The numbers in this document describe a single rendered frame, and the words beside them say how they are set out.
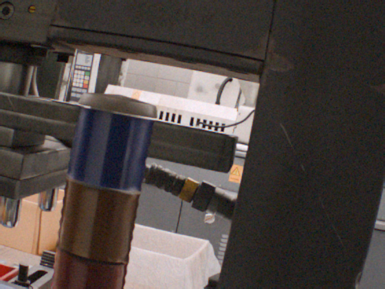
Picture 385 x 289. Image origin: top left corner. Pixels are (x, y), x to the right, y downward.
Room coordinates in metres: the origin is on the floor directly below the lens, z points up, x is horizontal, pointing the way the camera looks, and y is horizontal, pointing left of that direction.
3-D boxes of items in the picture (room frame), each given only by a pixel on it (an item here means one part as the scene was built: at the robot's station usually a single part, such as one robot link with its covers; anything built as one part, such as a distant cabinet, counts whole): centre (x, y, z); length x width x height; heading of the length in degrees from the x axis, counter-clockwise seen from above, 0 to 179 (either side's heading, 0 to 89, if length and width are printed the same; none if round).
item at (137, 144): (0.36, 0.04, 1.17); 0.04 x 0.04 x 0.03
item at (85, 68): (5.16, 0.86, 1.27); 0.23 x 0.18 x 0.38; 172
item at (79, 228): (0.36, 0.04, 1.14); 0.04 x 0.04 x 0.03
